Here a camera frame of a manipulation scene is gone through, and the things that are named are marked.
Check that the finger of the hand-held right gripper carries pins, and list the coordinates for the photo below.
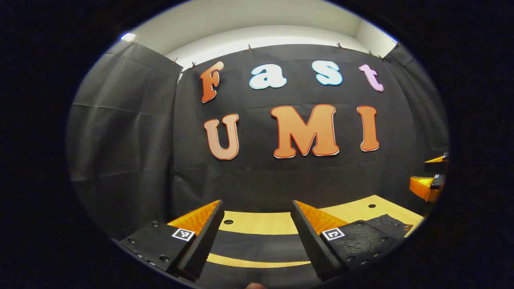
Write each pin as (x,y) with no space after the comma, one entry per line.
(438,164)
(423,186)

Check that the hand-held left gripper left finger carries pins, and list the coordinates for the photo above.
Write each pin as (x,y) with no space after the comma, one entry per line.
(204,237)

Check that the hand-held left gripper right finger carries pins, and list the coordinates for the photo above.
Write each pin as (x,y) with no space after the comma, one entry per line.
(311,241)

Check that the dark grey jeans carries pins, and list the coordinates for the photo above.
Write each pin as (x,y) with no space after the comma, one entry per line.
(257,247)

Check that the black backdrop cloth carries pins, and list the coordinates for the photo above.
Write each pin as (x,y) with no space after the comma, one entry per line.
(257,176)

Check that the ceiling light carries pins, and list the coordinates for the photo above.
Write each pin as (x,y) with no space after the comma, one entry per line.
(127,37)

